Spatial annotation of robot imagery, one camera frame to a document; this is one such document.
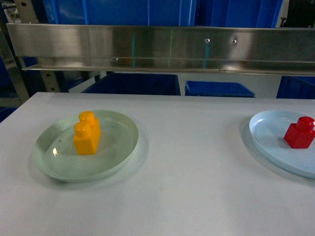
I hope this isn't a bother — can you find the yellow two-stud toy block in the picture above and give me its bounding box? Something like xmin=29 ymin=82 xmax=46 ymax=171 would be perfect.
xmin=73 ymin=111 xmax=101 ymax=155

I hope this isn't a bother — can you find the red one-stud toy block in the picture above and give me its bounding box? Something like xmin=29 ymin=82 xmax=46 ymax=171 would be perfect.
xmin=284 ymin=116 xmax=315 ymax=149

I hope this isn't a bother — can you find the blue bin below centre-left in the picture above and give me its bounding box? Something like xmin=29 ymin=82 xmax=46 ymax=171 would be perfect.
xmin=83 ymin=73 xmax=181 ymax=96

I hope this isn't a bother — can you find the blue bin below centre-right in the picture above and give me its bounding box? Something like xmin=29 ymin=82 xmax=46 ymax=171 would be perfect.
xmin=185 ymin=81 xmax=255 ymax=98

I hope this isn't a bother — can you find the large blue upper bin left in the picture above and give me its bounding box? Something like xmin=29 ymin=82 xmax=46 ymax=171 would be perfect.
xmin=43 ymin=0 xmax=196 ymax=27

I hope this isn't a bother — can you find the large blue bin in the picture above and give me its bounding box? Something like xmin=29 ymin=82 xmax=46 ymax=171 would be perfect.
xmin=194 ymin=0 xmax=283 ymax=28
xmin=43 ymin=0 xmax=196 ymax=27

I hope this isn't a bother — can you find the pale green plastic plate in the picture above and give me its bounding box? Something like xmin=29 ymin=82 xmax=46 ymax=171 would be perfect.
xmin=31 ymin=110 xmax=139 ymax=182

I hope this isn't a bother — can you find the pale blue plastic plate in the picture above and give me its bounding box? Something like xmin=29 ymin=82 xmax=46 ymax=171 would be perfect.
xmin=249 ymin=110 xmax=315 ymax=178

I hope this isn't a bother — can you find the large blue upper bin right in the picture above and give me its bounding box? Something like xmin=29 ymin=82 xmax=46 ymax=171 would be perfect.
xmin=194 ymin=0 xmax=283 ymax=28

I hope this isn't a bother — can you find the blue bin below far right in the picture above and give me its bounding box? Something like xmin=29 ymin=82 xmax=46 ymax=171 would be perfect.
xmin=277 ymin=76 xmax=315 ymax=99

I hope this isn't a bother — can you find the stainless steel shelf rail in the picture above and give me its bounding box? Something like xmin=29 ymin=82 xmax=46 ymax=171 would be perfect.
xmin=7 ymin=24 xmax=315 ymax=76

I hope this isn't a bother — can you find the steel rack upright post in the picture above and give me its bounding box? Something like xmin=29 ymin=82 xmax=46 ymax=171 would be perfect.
xmin=0 ymin=26 xmax=30 ymax=107

